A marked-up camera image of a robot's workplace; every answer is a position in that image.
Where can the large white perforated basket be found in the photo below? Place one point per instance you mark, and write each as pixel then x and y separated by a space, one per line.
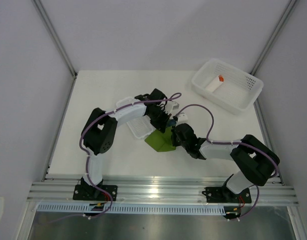
pixel 238 92

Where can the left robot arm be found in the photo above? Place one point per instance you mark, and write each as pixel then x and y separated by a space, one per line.
pixel 98 134

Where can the right aluminium frame post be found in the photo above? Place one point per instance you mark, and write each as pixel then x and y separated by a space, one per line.
pixel 277 30

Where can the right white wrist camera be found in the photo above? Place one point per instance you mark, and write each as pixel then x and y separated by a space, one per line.
pixel 182 118

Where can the aluminium frame post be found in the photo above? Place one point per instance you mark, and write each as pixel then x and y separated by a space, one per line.
pixel 44 16
pixel 277 30

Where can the green paper napkin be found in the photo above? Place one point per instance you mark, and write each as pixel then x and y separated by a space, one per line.
pixel 161 142

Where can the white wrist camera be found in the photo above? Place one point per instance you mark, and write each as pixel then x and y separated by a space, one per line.
pixel 172 105
pixel 182 118

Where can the aluminium mounting rail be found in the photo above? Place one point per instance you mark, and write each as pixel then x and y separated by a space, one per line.
pixel 157 190

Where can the white slotted cable duct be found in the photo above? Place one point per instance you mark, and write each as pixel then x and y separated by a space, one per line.
pixel 123 208

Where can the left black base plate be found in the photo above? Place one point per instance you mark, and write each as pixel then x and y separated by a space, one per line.
pixel 89 193

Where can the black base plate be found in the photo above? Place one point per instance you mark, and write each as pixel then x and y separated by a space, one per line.
pixel 89 193
pixel 223 195

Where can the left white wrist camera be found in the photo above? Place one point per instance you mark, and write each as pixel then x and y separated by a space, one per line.
pixel 172 105

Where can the white slotted cutlery tray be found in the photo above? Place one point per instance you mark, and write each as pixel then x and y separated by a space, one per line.
pixel 141 126

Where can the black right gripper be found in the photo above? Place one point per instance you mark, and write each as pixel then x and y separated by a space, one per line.
pixel 174 135

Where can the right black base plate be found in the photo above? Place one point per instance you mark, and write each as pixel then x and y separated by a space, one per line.
pixel 223 195

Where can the white roll with orange cap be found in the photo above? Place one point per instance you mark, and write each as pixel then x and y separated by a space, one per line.
pixel 215 84

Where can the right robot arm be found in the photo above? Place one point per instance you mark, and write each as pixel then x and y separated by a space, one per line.
pixel 255 161

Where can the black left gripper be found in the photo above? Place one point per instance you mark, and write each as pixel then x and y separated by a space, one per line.
pixel 161 125

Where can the left aluminium frame post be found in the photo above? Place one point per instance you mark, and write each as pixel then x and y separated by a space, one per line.
pixel 44 16

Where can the dark blue plastic spoon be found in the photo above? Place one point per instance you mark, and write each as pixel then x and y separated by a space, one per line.
pixel 171 123

